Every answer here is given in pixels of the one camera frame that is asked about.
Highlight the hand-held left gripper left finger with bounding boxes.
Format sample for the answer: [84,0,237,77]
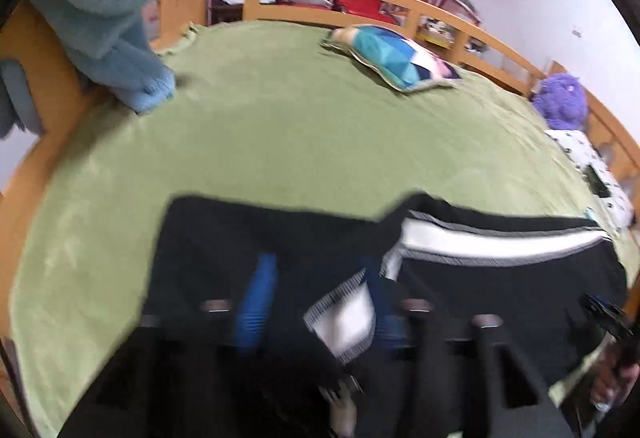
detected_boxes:
[60,254,353,438]

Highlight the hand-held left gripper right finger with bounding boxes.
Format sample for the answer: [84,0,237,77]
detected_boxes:
[357,263,576,438]

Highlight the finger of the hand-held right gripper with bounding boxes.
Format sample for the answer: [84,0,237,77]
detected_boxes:
[580,293,626,334]

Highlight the black pants with white waistband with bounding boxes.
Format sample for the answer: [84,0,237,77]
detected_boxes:
[142,192,630,391]

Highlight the white floral pillow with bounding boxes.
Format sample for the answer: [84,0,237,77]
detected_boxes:
[544,128,636,229]

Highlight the green fleece blanket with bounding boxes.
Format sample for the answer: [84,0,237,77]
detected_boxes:
[10,20,636,438]

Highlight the purple plush toy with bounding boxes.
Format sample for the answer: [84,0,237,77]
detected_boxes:
[531,73,587,131]

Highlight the geometric patterned cushion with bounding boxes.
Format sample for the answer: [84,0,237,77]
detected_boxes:
[320,24,463,94]

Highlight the grey hanging cloth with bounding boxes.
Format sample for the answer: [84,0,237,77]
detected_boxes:
[0,58,47,140]

